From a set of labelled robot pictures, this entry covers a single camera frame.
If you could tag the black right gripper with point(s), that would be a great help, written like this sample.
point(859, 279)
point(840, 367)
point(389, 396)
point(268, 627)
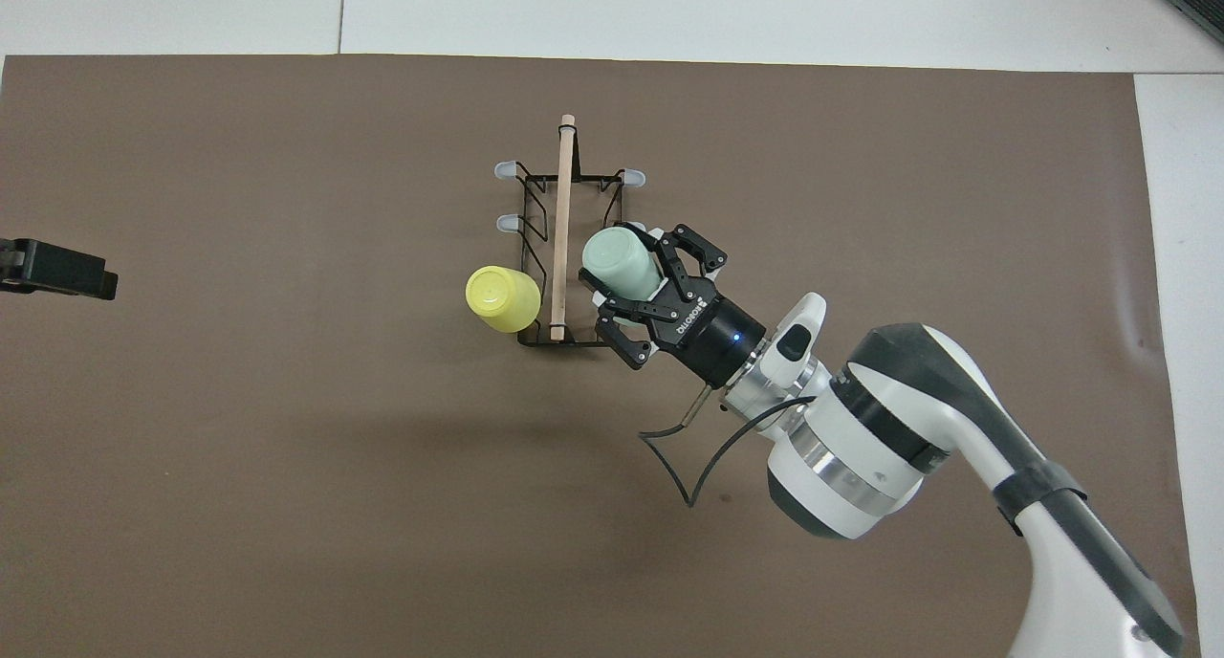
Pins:
point(712, 338)

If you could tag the pale green plastic cup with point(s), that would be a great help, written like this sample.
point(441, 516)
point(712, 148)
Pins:
point(620, 264)

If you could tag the yellow plastic cup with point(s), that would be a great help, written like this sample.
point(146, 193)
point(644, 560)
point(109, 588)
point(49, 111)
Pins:
point(502, 299)

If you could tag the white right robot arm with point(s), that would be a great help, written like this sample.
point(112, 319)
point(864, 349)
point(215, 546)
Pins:
point(861, 428)

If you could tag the brown table mat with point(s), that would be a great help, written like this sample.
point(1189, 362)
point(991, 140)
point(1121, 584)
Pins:
point(287, 495)

